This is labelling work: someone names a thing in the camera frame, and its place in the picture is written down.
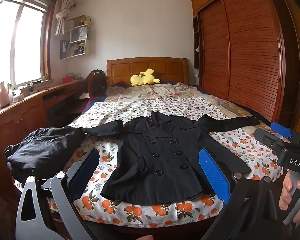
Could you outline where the wooden bed headboard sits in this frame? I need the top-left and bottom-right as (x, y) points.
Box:
(106, 57), (190, 87)

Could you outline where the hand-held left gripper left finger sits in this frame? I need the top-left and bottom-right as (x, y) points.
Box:
(15, 148), (100, 240)

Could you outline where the row of books and folders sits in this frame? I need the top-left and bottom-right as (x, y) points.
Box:
(61, 39), (86, 58)

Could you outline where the tied cream curtain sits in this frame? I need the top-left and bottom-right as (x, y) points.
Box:
(54, 0), (75, 35)

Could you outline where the wooden slatted wardrobe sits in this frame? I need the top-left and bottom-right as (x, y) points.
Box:
(191, 0), (300, 130)

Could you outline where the wooden desk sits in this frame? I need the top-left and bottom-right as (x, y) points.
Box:
(0, 79), (90, 193)

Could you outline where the dark blue bed sheet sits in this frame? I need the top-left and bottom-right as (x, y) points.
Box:
(81, 92), (109, 114)

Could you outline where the wooden frame window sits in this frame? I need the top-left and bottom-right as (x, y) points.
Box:
(0, 0), (57, 88)

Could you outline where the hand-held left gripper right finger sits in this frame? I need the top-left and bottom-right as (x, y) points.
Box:
(198, 149), (279, 240)

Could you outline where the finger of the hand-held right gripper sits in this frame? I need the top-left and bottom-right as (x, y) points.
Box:
(270, 122), (293, 139)
(254, 127), (290, 153)

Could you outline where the bed with orange-print sheet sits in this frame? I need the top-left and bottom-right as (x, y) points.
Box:
(46, 97), (284, 230)

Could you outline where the black button coat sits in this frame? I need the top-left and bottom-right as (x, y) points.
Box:
(80, 110), (260, 205)

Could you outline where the floral quilt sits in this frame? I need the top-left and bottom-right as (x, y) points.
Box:
(105, 82), (262, 122)

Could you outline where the white paper bag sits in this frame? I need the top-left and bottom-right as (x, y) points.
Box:
(70, 27), (87, 43)

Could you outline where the dark folded garment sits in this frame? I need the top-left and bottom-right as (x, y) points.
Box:
(3, 127), (87, 184)

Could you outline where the yellow plush toy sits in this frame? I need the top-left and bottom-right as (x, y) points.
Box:
(130, 68), (161, 87)

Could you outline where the white wall shelf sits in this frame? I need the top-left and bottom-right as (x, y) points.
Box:
(59, 15), (92, 60)

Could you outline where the person's right hand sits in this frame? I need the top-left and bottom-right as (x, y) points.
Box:
(279, 172), (300, 228)

